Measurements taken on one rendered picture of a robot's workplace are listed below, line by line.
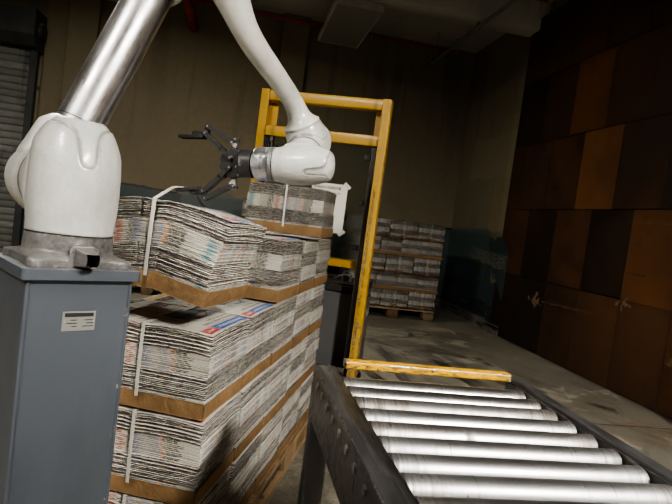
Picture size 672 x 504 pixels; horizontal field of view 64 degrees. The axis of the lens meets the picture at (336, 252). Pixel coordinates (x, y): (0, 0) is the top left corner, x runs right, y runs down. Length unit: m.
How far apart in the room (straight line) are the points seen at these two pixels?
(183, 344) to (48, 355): 0.43
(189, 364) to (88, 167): 0.59
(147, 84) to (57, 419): 7.82
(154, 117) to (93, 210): 7.59
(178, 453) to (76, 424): 0.42
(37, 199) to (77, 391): 0.36
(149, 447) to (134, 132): 7.37
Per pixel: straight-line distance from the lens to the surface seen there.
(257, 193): 2.56
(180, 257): 1.37
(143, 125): 8.65
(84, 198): 1.07
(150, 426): 1.52
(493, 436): 1.08
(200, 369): 1.42
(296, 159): 1.37
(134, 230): 1.43
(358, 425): 0.98
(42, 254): 1.07
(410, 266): 7.17
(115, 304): 1.10
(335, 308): 3.18
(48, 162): 1.08
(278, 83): 1.44
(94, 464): 1.20
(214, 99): 8.62
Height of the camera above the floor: 1.14
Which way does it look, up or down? 3 degrees down
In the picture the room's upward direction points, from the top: 8 degrees clockwise
